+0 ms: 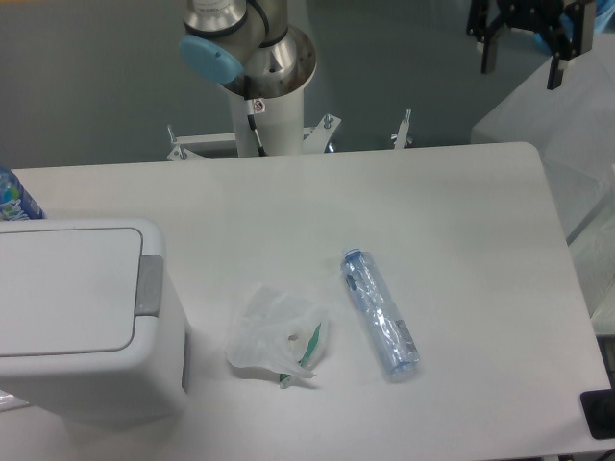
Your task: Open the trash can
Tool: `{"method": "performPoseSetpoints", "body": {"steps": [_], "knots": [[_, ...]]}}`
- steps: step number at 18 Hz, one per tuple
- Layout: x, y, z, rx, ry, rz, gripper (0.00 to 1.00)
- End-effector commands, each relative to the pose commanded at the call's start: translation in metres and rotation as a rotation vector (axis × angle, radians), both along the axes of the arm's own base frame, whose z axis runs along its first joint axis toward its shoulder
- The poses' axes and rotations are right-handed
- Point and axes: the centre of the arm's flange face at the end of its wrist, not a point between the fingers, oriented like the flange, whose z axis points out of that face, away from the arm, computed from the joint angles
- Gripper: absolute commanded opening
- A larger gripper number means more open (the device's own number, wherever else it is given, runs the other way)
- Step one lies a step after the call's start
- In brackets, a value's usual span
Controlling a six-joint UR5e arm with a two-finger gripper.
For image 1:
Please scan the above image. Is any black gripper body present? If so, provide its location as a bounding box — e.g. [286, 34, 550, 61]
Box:
[466, 0, 596, 61]

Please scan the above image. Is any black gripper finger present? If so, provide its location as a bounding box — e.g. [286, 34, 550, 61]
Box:
[547, 55, 569, 90]
[480, 34, 499, 74]

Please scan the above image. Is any silver robot arm blue cap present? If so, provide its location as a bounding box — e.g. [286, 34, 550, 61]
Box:
[180, 1, 599, 100]

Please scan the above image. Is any white trash can body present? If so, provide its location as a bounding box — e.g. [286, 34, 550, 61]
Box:
[1, 218, 190, 421]

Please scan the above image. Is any white trash can lid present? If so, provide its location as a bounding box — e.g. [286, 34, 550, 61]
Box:
[1, 229, 142, 357]

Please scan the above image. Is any crushed clear plastic bottle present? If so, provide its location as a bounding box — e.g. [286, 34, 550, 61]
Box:
[340, 248, 420, 382]

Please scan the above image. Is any black device at table edge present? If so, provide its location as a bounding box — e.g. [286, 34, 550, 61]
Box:
[580, 389, 614, 440]

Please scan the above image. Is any crumpled clear plastic bag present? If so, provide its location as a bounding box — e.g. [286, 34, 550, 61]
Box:
[226, 284, 330, 379]

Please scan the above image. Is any green plastic strip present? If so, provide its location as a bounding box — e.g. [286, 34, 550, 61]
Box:
[280, 324, 321, 389]

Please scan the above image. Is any grey lid push button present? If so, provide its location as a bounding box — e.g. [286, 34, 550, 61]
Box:
[135, 255, 163, 317]

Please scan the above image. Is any blue labelled water bottle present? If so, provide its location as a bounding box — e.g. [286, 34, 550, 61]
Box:
[1, 167, 45, 222]

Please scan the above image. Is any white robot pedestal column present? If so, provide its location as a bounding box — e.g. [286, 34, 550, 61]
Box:
[224, 86, 304, 158]

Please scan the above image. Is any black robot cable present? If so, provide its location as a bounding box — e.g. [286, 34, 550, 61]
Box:
[242, 75, 268, 158]

